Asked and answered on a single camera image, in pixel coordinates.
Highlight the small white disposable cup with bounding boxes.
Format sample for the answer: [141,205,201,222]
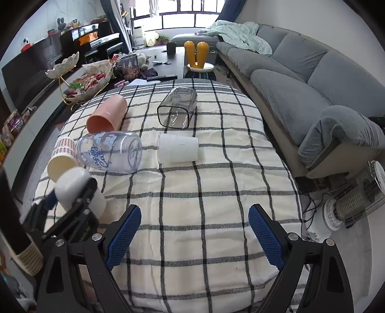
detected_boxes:
[157,133,199,164]

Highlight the electric heater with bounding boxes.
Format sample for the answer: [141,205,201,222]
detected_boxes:
[322,160,384,231]

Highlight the patterned paper cup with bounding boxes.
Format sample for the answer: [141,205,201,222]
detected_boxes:
[47,137,78,182]

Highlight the piano bench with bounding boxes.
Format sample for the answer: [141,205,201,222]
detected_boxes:
[106,42,123,59]

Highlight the grey sectional sofa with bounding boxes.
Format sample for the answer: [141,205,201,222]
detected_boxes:
[170,21,385,178]

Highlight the left navy curtain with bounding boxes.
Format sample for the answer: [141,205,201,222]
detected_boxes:
[101,0,132,54]

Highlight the pink plastic cup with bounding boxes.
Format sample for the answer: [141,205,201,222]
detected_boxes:
[86,95,127,134]

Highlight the white plastic cup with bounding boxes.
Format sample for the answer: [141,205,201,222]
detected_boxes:
[54,167,107,219]

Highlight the light green blanket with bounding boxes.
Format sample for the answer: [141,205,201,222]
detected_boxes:
[198,20,273,55]

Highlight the dark mug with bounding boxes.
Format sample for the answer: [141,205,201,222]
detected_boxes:
[167,42,177,57]

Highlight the two-tier snack bowl stand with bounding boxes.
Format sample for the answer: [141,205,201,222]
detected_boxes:
[45,52,114,105]

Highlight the clear jar of nuts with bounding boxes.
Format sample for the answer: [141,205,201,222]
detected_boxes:
[120,54,140,82]

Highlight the black coffee table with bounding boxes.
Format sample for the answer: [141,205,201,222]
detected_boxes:
[53,45,185,125]

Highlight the black television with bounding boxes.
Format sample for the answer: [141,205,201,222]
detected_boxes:
[2,33,62,113]

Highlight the checkered tablecloth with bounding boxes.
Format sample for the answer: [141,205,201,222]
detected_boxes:
[59,79,302,312]

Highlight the black remote control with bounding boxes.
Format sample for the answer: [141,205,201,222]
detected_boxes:
[146,74,178,82]

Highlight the smoky clear square cup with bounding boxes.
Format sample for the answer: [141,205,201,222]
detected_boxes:
[157,87,198,130]

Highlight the clear printed plastic cup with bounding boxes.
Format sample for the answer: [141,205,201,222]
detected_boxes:
[76,132,142,173]

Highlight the navy curtain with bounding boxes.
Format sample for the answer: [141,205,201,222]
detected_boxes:
[217,0,246,22]
[101,0,132,54]

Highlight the right navy curtain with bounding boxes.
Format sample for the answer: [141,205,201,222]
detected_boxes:
[217,0,246,22]

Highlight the black upright piano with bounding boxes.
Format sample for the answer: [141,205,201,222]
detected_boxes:
[60,21,122,64]

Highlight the white papers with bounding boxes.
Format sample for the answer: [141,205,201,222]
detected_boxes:
[128,78,160,86]

